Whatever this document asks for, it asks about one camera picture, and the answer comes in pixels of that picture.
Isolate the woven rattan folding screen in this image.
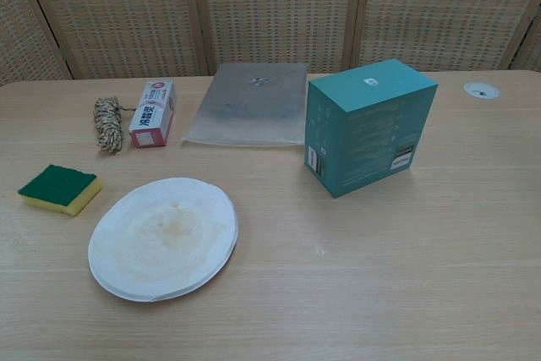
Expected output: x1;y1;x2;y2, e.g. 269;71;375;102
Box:
0;0;541;87

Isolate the white and red toothpaste box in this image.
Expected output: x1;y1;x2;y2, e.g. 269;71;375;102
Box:
128;79;178;149

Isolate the white paper plate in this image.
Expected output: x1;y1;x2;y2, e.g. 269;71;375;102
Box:
87;174;239;302

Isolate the translucent plastic bag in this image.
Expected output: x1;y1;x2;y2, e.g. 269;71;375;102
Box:
181;62;309;148

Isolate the white round table grommet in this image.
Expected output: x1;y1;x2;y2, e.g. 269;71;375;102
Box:
463;81;501;101

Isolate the green yellow sponge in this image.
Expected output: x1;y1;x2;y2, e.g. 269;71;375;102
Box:
17;163;105;219

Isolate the teal cardboard box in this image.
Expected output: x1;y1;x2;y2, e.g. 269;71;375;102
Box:
303;58;439;200

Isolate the beige twine bundle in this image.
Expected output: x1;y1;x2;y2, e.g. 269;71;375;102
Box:
92;96;129;154

